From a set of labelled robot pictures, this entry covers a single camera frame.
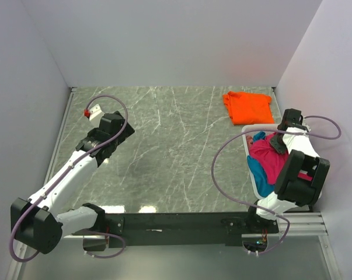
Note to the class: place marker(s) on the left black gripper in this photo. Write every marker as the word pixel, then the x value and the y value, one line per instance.
pixel 124 128

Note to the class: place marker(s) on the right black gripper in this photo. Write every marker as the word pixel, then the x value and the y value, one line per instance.
pixel 279 144

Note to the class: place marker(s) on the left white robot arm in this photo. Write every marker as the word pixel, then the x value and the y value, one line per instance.
pixel 36 221

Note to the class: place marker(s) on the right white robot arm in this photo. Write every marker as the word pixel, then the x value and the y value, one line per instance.
pixel 287 171

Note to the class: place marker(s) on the salmon pink t shirt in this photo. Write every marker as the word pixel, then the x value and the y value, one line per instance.
pixel 249 141

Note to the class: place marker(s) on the orange folded t shirt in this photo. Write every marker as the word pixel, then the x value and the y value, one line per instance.
pixel 248 108

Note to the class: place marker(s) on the teal t shirt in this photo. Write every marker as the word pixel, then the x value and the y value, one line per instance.
pixel 262 187

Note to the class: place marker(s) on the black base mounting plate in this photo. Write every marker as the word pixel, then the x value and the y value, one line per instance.
pixel 167 229

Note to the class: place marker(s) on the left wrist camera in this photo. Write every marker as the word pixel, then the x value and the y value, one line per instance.
pixel 94 114

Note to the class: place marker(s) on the aluminium rail frame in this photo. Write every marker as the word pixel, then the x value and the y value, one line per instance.
pixel 293 222

